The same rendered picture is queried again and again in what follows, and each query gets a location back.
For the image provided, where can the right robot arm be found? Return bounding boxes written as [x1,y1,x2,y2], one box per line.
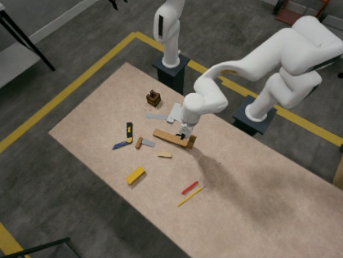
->
[153,0,185,68]

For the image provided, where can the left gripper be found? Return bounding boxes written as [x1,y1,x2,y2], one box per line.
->
[179,123,194,140]

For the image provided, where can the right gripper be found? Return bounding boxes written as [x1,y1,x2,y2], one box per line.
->
[108,0,118,10]

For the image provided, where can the black sliding bevel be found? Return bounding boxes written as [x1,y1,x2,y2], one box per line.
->
[111,122,132,150]

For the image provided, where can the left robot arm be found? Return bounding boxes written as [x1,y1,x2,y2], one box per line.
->
[167,16,343,128]

